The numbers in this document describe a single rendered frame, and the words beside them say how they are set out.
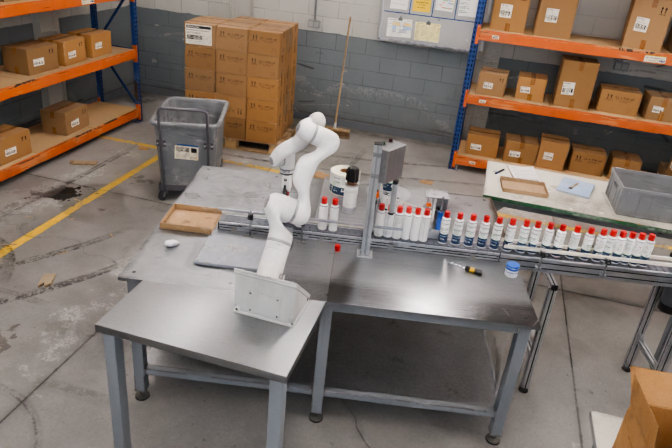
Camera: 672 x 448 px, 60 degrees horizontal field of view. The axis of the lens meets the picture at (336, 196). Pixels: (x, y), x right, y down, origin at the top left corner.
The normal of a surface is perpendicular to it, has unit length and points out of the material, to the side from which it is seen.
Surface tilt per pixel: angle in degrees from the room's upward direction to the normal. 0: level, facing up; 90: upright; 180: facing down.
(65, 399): 0
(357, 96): 90
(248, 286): 90
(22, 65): 90
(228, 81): 89
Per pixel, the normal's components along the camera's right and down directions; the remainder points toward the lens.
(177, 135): 0.04, 0.48
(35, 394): 0.09, -0.90
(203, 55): -0.17, 0.39
